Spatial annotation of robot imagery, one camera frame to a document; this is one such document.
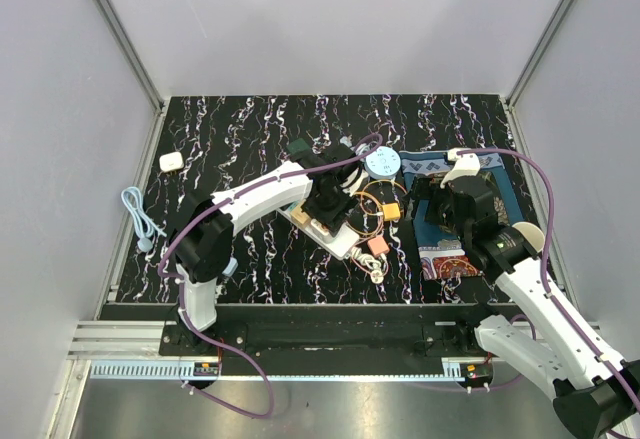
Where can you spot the white paper cup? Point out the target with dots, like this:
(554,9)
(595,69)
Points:
(530,240)

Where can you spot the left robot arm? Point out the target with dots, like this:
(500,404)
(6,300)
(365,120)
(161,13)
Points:
(202,239)

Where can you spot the blue patterned placemat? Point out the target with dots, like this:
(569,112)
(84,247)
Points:
(440,251)

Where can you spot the yellow USB charger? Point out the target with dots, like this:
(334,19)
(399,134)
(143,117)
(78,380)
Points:
(390,212)

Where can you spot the dark floral square plate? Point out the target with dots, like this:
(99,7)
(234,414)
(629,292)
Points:
(500,204)

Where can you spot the white wall charger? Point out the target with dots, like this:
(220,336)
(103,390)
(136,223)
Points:
(171,162)

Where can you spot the pink USB charger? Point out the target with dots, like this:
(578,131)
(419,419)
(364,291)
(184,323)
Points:
(378,246)

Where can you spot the aluminium frame post left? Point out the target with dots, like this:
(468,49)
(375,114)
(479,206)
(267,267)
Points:
(116,27)

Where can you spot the light blue power strip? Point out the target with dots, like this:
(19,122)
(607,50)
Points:
(230,268)

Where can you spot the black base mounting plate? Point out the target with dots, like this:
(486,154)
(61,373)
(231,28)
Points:
(420,330)

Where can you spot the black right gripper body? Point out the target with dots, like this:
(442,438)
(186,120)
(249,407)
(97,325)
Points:
(439,209)

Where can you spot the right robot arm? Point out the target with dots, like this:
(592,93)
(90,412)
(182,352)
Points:
(592,387)

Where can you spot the white multicolour power strip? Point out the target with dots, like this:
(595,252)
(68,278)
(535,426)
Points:
(338,244)

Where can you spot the green cube socket adapter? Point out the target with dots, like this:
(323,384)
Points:
(298,147)

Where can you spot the beige travel adapter cube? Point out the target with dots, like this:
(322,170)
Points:
(299,217)

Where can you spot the aluminium frame post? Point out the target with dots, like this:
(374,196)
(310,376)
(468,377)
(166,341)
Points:
(116,27)
(550,31)

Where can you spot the aluminium frame post right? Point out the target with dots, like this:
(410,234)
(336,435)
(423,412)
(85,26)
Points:
(550,31)

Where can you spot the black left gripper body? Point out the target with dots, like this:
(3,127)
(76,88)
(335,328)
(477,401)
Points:
(334,209)

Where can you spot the round light blue socket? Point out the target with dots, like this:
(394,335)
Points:
(383,163)

